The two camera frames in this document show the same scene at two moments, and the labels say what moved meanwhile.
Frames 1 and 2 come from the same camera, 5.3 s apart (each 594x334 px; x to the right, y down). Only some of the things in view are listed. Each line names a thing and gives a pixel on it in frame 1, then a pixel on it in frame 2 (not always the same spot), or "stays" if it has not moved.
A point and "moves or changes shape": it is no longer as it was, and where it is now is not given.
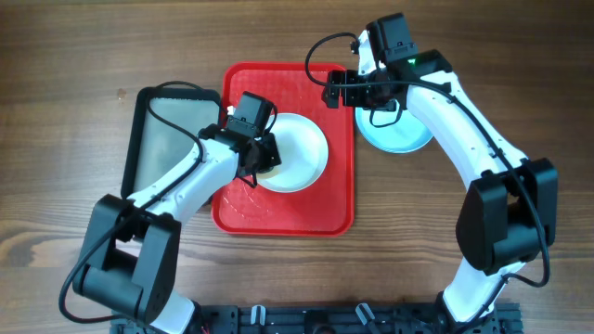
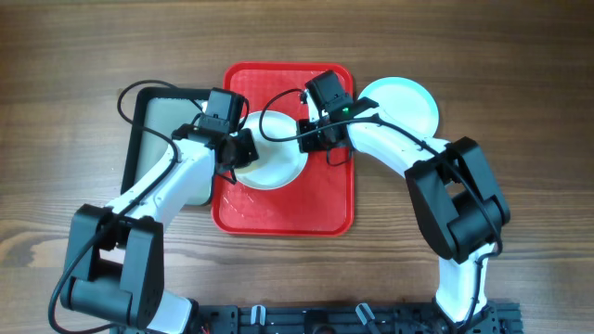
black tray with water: x=164 y=130 stays
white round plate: x=303 y=152 moves or changes shape
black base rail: x=331 y=318 stays
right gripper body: x=367 y=96 -> x=316 y=141
